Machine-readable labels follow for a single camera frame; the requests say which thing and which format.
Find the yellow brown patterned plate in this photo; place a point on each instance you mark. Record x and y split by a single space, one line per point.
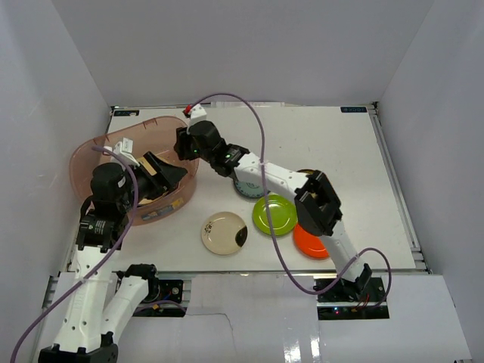
305 171

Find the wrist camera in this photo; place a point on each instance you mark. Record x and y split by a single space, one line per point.
123 147
195 113

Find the left blue table label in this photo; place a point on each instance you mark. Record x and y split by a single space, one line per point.
119 113

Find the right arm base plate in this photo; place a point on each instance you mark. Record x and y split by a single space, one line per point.
338 305

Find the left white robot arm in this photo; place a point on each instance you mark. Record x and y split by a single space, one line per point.
92 326

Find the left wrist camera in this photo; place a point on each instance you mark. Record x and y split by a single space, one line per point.
123 147

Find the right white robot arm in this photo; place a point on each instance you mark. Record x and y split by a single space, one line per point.
318 208

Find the lime green plate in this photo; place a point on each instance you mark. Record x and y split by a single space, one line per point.
283 215

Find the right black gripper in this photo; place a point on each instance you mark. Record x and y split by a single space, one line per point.
183 144

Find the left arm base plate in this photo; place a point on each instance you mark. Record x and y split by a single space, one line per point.
165 302

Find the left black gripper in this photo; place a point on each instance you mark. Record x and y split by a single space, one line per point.
152 174

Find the blue white patterned plate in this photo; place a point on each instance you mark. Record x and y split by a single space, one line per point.
250 191

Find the right blue table label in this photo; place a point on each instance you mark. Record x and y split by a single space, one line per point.
347 109

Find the orange plate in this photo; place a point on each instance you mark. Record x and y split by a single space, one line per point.
309 244

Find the pink translucent plastic bin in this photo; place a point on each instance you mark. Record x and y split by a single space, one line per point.
157 135

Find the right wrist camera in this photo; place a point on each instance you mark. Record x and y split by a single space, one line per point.
195 113

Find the blue table label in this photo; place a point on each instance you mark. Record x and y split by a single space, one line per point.
119 113
347 109

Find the cream plate with black ink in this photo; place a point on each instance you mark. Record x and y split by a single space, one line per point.
224 233

